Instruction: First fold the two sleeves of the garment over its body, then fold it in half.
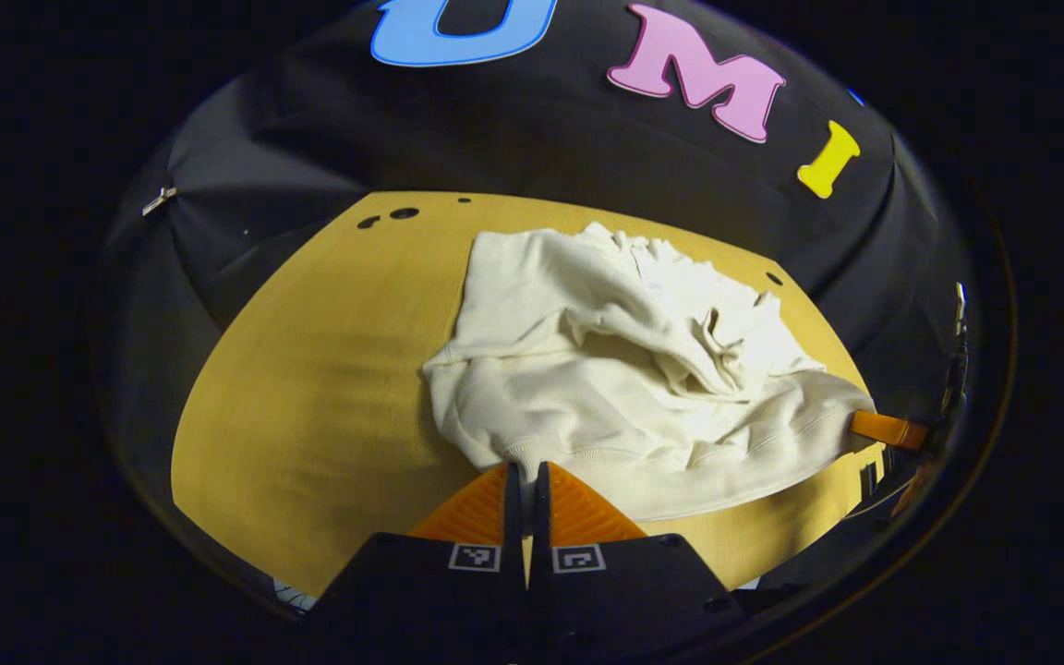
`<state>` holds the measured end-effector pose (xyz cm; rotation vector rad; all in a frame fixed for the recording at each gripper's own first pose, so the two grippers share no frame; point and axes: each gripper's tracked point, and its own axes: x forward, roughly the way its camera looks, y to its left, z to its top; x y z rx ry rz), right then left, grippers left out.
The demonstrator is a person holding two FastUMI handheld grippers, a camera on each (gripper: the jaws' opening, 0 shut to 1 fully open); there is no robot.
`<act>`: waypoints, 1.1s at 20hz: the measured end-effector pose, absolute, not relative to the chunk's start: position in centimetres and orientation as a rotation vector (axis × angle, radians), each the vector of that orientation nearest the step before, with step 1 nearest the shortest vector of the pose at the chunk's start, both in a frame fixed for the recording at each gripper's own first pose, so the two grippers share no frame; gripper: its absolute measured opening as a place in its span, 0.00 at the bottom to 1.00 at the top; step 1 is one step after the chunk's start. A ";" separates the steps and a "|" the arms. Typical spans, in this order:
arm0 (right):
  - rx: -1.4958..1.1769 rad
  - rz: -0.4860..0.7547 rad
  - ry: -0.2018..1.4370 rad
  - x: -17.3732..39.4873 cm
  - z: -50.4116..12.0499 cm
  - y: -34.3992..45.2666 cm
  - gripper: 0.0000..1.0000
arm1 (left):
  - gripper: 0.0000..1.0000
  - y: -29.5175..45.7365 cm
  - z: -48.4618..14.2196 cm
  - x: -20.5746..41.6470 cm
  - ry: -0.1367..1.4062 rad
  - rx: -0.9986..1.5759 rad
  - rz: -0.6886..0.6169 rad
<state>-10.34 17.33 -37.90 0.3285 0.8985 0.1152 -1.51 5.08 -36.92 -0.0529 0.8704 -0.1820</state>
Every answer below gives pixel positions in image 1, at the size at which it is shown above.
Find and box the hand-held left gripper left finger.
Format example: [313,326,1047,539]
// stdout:
[306,462,529,652]

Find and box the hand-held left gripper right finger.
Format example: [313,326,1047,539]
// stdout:
[528,460,750,652]

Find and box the white sweatshirt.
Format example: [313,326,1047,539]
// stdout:
[421,222,877,523]

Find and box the black backdrop cloth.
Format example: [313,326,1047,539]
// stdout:
[98,0,976,481]

